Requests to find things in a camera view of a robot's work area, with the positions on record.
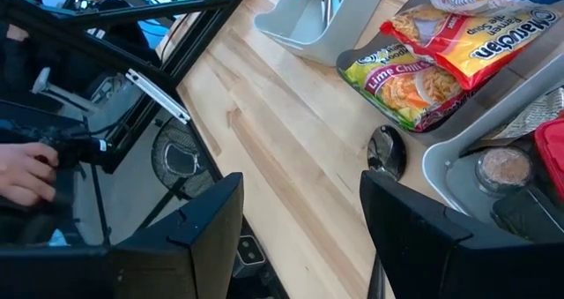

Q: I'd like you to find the small white plastic part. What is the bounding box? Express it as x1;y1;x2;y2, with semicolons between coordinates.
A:
31;66;52;93

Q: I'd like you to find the black aluminium rig frame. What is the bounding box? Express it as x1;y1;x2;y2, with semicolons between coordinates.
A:
0;0;259;176

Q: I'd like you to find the person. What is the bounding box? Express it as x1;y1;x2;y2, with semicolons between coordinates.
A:
0;0;49;132

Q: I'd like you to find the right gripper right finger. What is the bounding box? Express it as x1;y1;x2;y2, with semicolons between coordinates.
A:
359;169;564;299

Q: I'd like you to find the small black adapter box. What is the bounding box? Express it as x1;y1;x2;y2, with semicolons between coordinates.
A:
231;235;269;279

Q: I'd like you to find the red box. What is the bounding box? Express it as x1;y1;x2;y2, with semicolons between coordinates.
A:
533;116;564;191

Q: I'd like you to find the red Maruchan ramen packet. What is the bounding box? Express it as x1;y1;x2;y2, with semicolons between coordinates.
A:
379;5;561;92

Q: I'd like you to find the silver metal frame bracket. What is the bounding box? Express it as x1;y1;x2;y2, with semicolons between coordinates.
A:
125;68;192;125

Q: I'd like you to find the dark green box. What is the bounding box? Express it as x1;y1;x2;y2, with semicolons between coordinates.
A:
490;184;564;243

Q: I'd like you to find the light grey plastic bin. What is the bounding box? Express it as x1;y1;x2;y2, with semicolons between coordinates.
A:
420;51;564;229
253;0;392;68

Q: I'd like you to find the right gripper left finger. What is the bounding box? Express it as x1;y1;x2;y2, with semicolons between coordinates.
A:
0;170;246;299

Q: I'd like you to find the black round mesh object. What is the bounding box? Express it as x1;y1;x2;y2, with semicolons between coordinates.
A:
151;116;218;202

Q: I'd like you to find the person's hand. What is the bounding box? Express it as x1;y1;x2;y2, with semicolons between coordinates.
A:
0;141;61;207

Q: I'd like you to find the dark metal spoon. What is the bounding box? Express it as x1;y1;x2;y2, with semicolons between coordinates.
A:
367;123;408;299

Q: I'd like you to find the lime chili ramen packet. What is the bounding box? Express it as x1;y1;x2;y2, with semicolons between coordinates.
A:
342;42;476;133

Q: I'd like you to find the black teleoperation handle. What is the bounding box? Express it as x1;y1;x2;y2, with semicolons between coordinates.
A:
0;117;116;172

